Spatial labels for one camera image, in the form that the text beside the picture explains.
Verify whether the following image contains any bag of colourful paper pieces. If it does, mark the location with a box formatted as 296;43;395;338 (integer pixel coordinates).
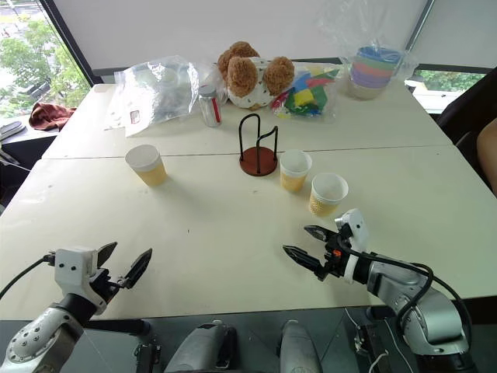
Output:
269;61;343;122

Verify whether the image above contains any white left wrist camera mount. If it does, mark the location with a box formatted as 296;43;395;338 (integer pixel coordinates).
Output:
54;246;110;315

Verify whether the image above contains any black window frame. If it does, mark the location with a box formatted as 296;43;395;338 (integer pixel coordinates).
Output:
38;0;117;87

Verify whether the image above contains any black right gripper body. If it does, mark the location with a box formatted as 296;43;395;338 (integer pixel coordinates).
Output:
314;228;353;283

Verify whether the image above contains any clear plastic bag around bowls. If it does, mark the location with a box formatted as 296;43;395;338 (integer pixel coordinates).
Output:
315;0;420;103

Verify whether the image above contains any clear jar with grey lid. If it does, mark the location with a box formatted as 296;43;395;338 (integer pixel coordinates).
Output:
198;84;224;128

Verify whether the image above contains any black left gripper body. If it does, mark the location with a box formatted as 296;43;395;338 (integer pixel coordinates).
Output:
89;267;132;305

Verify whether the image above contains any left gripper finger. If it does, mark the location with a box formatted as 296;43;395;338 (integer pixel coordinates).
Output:
123;248;154;290
96;241;119;270

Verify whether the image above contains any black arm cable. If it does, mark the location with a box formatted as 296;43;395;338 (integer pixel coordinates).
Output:
336;232;474;351
0;253;57;301

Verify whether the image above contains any ribbed yellow paper cup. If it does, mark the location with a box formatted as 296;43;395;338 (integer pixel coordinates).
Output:
308;172;349;218

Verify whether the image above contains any grey flat object on sill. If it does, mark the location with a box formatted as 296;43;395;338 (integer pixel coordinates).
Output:
0;120;25;138

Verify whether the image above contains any dark rounded grey shape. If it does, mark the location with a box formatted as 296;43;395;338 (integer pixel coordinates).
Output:
279;319;324;373
164;319;238;373

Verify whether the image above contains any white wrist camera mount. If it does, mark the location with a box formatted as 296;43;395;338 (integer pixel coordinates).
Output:
54;246;110;315
334;208;370;285

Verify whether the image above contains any black wire cup holder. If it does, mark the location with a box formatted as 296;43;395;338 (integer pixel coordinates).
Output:
238;113;280;178

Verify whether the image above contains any black bar under table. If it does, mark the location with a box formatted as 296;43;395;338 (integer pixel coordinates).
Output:
82;318;151;336

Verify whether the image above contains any red-brown cloth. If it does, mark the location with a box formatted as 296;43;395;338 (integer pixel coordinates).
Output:
28;101;78;133

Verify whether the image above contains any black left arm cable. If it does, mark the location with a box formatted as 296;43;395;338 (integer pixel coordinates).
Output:
0;253;57;301

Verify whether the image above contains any smooth yellow paper cup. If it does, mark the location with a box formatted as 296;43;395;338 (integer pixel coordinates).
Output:
279;148;313;193
124;144;169;188

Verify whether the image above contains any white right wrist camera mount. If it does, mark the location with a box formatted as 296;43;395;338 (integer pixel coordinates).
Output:
334;208;370;285

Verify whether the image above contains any brown and white plush toy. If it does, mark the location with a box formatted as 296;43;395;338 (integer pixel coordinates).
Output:
216;40;296;110

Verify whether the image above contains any thin white cable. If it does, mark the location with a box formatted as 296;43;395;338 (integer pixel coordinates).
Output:
344;308;413;373

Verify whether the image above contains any clear plastic zip bag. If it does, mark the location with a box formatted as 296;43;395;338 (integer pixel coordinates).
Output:
103;54;201;138

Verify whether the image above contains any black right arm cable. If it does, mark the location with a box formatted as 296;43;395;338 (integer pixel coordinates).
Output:
336;232;474;351

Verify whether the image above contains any person's dark clothing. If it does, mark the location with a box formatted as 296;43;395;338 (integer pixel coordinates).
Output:
436;65;497;183

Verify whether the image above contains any stack of colourful bowls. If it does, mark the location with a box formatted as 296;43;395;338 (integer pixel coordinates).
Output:
345;46;407;102

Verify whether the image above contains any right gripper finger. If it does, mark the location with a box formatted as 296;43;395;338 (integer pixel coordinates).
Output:
282;244;324;274
303;225;332;244

